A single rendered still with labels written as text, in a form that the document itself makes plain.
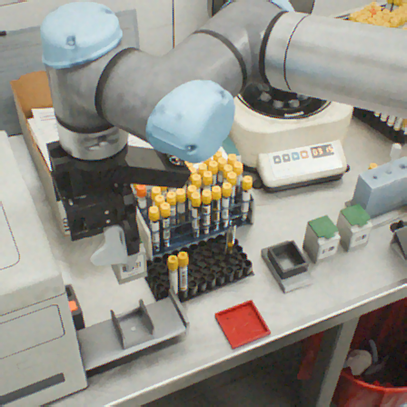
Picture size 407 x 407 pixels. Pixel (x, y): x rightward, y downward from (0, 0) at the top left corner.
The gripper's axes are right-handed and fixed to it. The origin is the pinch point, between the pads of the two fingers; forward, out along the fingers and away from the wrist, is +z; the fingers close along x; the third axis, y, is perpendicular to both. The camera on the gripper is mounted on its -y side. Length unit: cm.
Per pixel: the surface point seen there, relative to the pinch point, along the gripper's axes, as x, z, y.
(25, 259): 1.4, -5.4, 12.6
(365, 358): -9, 89, -63
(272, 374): -25, 112, -45
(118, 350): 2.5, 20.6, 3.5
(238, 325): 3.5, 24.4, -16.1
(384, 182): -8, 15, -49
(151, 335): 2.7, 19.5, -1.7
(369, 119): -31, 24, -62
